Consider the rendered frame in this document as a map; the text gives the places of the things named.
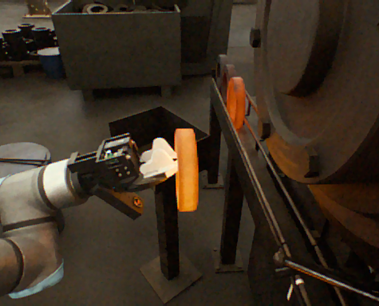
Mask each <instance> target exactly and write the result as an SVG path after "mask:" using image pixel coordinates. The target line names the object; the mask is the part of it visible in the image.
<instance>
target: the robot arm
mask: <svg viewBox="0 0 379 306"><path fill-rule="evenodd" d="M122 137H124V139H120V138H122ZM114 139H119V140H117V141H112V140H114ZM104 147H105V149H104ZM138 150H139V149H138V147H137V146H136V143H135V142H133V141H132V139H131V136H130V134H123V135H120V136H115V137H113V138H111V139H105V140H103V142H102V144H101V145H100V146H99V149H98V151H96V152H91V153H88V154H86V155H80V152H74V153H72V155H71V159H67V160H62V161H60V162H57V163H52V164H50V165H45V166H43V167H39V168H34V169H32V170H29V171H23V172H21V173H14V174H11V175H9V176H6V177H4V178H0V225H2V236H3V238H0V297H1V296H5V295H10V297H12V298H19V297H25V296H28V295H31V294H35V293H37V292H40V291H43V289H45V288H49V287H51V286H52V285H54V284H56V283H57V282H59V281H60V280H61V279H62V277H63V276H64V268H63V264H64V260H63V258H62V257H61V245H60V241H59V232H58V227H57V215H56V211H57V210H63V209H65V208H71V207H74V206H78V205H82V204H85V202H87V201H88V199H89V197H92V196H94V195H96V196H97V197H98V198H100V199H102V200H103V201H104V202H107V203H108V204H109V205H111V206H112V207H115V209H117V210H119V211H120V212H122V213H123V214H125V215H127V216H128V217H129V218H131V219H132V220H136V219H137V218H138V217H140V216H141V215H142V214H143V213H144V199H143V198H141V197H140V196H138V195H137V194H135V193H133V192H135V191H138V190H147V189H148V188H152V187H153V186H156V185H157V184H159V183H160V182H163V181H164V180H167V178H169V177H170V176H171V175H173V174H175V173H176V172H177V171H178V167H177V155H176V152H174V151H173V150H172V149H171V147H170V146H169V145H168V143H167V142H165V139H161V138H158V139H155V140H154V141H153V145H152V149H151V150H150V151H146V152H144V153H143V154H142V156H140V157H139V154H138Z"/></svg>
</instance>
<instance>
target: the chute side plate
mask: <svg viewBox="0 0 379 306"><path fill-rule="evenodd" d="M211 94H212V96H211ZM210 97H212V104H213V106H214V108H215V113H216V115H217V119H218V121H219V126H220V127H221V128H222V133H223V136H224V139H225V142H226V143H227V148H228V150H229V146H230V147H231V150H232V162H233V164H234V166H235V171H236V172H237V175H238V178H239V181H240V186H241V187H242V188H243V193H244V196H245V198H246V202H247V204H248V206H249V210H250V212H251V217H252V218H253V220H254V223H255V228H256V229H257V231H258V235H259V238H260V241H261V244H262V246H263V250H264V253H265V254H266V259H267V261H268V264H269V267H270V270H271V272H272V276H273V278H274V281H275V286H276V288H277V290H278V295H279V298H280V300H281V302H282V306H304V304H303V302H302V299H301V296H300V294H299V292H298V287H297V286H296V284H295V282H294V278H293V276H291V277H285V278H279V279H276V278H275V277H274V274H273V271H274V269H281V268H285V267H286V266H284V265H282V266H280V265H276V264H275V263H274V259H273V256H274V254H275V253H277V252H280V253H284V252H283V251H282V248H281V245H280V243H279V239H277V235H276V233H275V232H274V227H273V226H272V224H271V223H270V218H269V217H268V213H267V211H266V210H265V206H264V205H263V201H262V199H261V198H260V196H259V192H258V191H257V187H256V185H255V184H254V180H253V178H252V177H251V173H250V172H249V170H248V166H247V165H246V161H245V159H244V158H243V154H242V152H241V151H240V147H239V145H238V142H237V140H236V139H235V135H234V133H233V131H232V128H231V126H230V124H229V121H228V120H227V116H226V115H225V111H224V110H223V106H222V104H221V103H220V101H219V97H218V96H217V92H216V90H215V87H214V85H213V84H212V80H210ZM291 285H292V286H293V288H292V292H291V294H290V299H288V298H287V296H288V293H289V291H290V286H291Z"/></svg>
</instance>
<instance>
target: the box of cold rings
mask: <svg viewBox="0 0 379 306"><path fill-rule="evenodd" d="M151 8H152V10H148V7H145V6H135V4H134V2H133V0H69V1H68V2H66V3H65V4H64V5H63V6H61V7H60V8H58V9H57V10H55V11H54V12H53V13H52V14H51V17H52V22H53V27H54V29H55V35H56V38H57V42H58V51H59V54H61V59H62V62H63V65H64V67H65V75H66V77H67V80H68V86H69V89H71V91H74V90H82V94H83V97H84V100H85V101H91V100H95V98H96V94H97V91H98V89H99V88H136V87H160V88H161V93H162V97H172V95H171V86H174V85H181V84H182V69H181V50H182V44H181V32H180V10H179V8H178V6H177V5H175V7H174V12H170V8H169V7H160V8H159V7H157V6H156V5H155V4H153V3H151Z"/></svg>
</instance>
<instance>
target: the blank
mask: <svg viewBox="0 0 379 306"><path fill-rule="evenodd" d="M176 155H177V167H178V171H177V172H176V195H177V203H178V210H179V211H194V210H196V207H197V203H198V197H199V169H198V157H197V150H196V139H195V134H194V131H193V129H176Z"/></svg>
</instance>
